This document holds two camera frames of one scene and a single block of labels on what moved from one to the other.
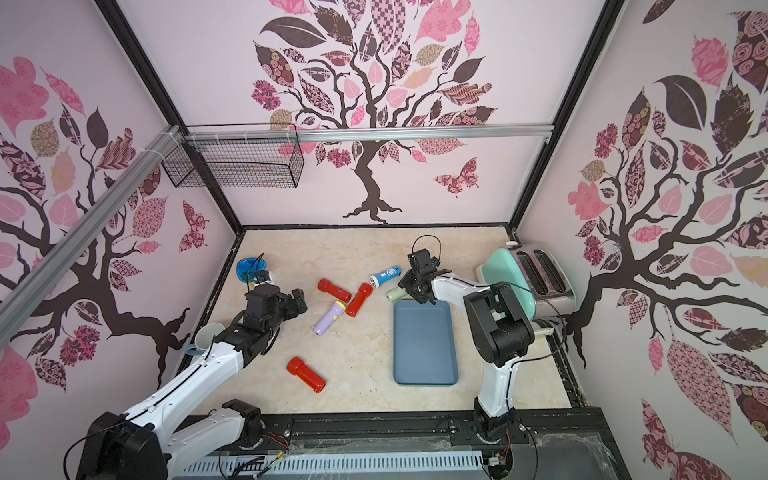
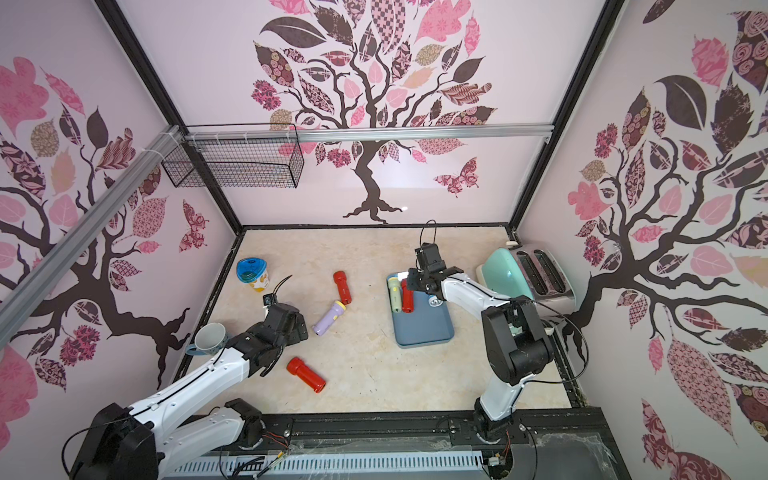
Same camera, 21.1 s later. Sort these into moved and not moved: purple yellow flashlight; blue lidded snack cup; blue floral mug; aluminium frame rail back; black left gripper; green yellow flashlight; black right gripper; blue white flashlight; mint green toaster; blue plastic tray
Moved: green yellow flashlight; blue white flashlight; black left gripper; blue plastic tray
Not moved: black right gripper; blue floral mug; purple yellow flashlight; aluminium frame rail back; mint green toaster; blue lidded snack cup
